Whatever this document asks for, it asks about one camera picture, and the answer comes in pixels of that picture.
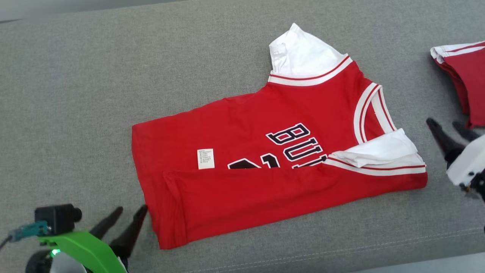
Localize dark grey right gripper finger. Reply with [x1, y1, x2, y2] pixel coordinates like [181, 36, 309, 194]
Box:
[452, 121, 482, 143]
[426, 118, 465, 160]

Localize grey fabric sofa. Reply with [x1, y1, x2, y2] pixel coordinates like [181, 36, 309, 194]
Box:
[0, 0, 485, 273]

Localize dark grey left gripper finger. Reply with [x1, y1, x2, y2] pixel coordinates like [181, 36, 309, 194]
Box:
[89, 207, 124, 240]
[110, 205, 148, 262]

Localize teal left camera connector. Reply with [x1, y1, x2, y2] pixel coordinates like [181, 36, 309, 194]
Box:
[8, 221, 50, 243]

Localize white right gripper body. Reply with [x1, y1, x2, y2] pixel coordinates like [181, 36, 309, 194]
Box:
[446, 135, 485, 201]

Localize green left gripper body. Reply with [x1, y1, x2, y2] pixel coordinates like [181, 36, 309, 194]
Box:
[38, 231, 127, 273]

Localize red white basketball jersey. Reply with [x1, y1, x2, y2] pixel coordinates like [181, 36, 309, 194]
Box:
[131, 23, 429, 250]

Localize red white sports shorts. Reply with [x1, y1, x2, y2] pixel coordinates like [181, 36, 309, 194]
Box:
[430, 41, 485, 129]

